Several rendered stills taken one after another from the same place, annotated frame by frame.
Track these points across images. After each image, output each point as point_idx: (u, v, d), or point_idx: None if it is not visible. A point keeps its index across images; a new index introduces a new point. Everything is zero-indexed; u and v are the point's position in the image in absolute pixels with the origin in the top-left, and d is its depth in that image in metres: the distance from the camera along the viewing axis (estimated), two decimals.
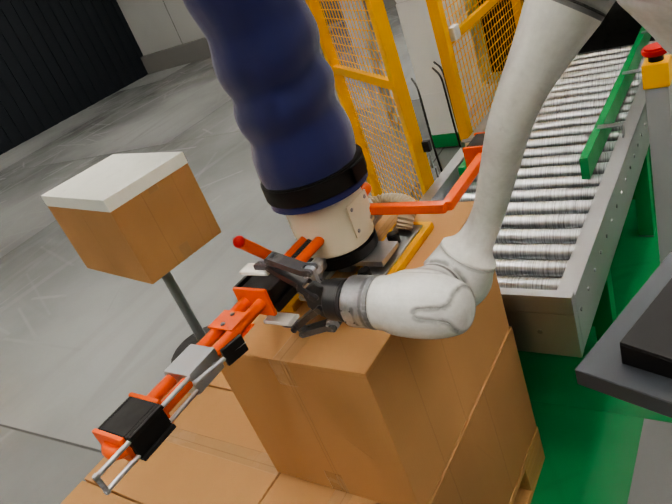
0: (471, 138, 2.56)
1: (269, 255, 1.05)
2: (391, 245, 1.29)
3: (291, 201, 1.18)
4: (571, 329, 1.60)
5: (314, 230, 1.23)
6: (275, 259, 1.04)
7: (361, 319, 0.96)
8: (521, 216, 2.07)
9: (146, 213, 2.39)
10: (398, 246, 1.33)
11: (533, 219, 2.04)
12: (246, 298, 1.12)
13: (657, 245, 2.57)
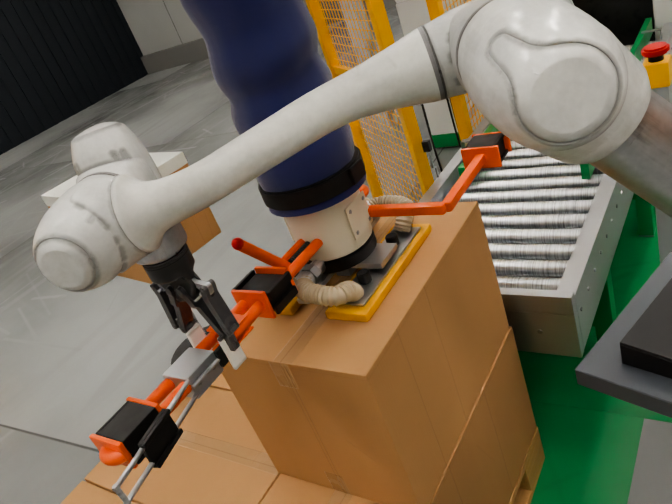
0: (471, 138, 2.56)
1: (234, 327, 0.96)
2: (390, 247, 1.28)
3: (289, 203, 1.17)
4: (571, 329, 1.60)
5: (313, 232, 1.22)
6: (232, 319, 0.96)
7: None
8: (521, 216, 2.07)
9: None
10: (396, 248, 1.32)
11: (533, 219, 2.04)
12: (245, 300, 1.11)
13: (657, 245, 2.57)
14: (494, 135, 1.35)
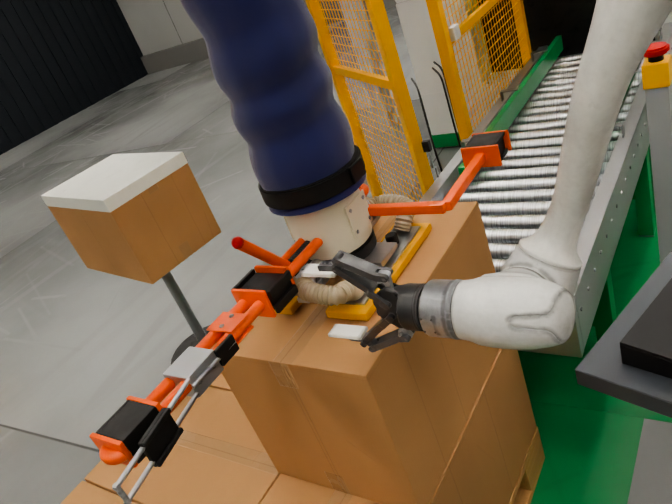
0: (471, 138, 2.56)
1: (337, 255, 0.96)
2: (390, 246, 1.28)
3: (289, 202, 1.17)
4: None
5: (313, 231, 1.22)
6: (345, 260, 0.95)
7: (445, 328, 0.87)
8: (521, 216, 2.07)
9: (146, 213, 2.39)
10: (396, 247, 1.32)
11: (533, 219, 2.04)
12: (245, 300, 1.11)
13: (657, 245, 2.57)
14: (494, 134, 1.35)
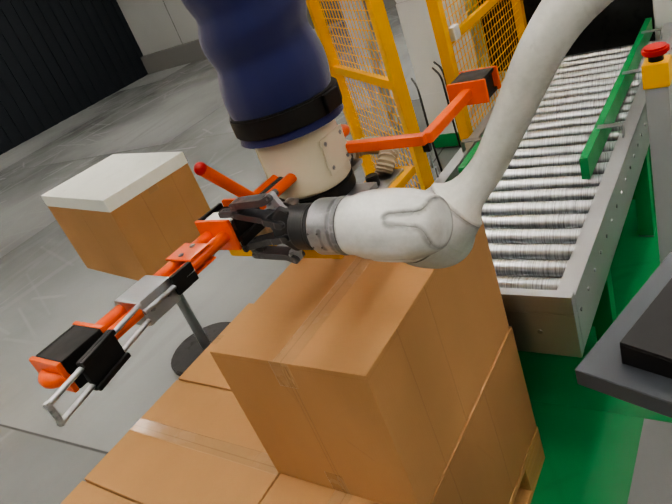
0: (471, 138, 2.56)
1: (234, 200, 1.00)
2: (369, 186, 1.21)
3: (259, 132, 1.10)
4: (571, 329, 1.60)
5: (286, 166, 1.15)
6: (238, 201, 0.99)
7: (329, 242, 0.88)
8: (521, 216, 2.07)
9: (146, 213, 2.39)
10: (377, 188, 1.25)
11: (533, 219, 2.04)
12: (209, 232, 1.04)
13: (657, 245, 2.57)
14: (482, 70, 1.27)
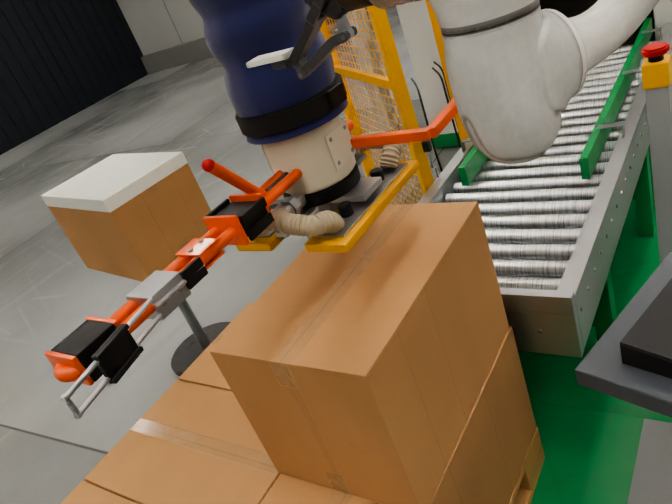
0: None
1: None
2: (374, 180, 1.23)
3: (265, 128, 1.11)
4: (571, 329, 1.60)
5: (292, 161, 1.17)
6: None
7: None
8: (521, 216, 2.07)
9: (146, 213, 2.39)
10: (381, 183, 1.27)
11: (533, 219, 2.04)
12: (217, 227, 1.06)
13: (657, 245, 2.57)
14: None
